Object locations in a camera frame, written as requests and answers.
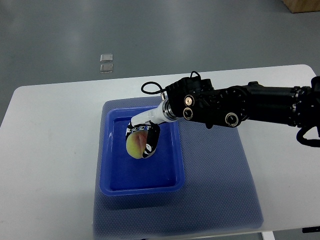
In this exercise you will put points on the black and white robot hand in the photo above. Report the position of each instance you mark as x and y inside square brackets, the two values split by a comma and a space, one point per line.
[149, 121]

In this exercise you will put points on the yellow-red peach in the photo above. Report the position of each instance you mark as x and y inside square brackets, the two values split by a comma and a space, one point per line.
[136, 144]

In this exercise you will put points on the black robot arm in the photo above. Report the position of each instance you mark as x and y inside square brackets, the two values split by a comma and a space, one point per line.
[195, 99]

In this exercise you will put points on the lower metal floor plate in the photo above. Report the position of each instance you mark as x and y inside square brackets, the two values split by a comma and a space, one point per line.
[106, 68]

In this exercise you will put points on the metal floor plate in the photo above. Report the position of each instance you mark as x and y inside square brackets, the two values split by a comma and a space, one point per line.
[106, 68]
[106, 57]

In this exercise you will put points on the upper metal floor plate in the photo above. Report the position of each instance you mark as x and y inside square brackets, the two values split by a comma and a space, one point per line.
[106, 57]

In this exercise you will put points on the blue plastic tray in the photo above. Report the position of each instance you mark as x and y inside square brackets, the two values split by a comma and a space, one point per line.
[123, 175]

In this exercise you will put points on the blue textured mat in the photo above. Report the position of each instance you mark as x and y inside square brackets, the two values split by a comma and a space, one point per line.
[218, 194]

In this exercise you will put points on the white table leg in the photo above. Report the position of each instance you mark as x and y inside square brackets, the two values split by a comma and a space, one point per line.
[268, 235]

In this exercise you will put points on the wooden box corner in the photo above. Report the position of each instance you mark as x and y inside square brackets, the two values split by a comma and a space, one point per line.
[302, 6]

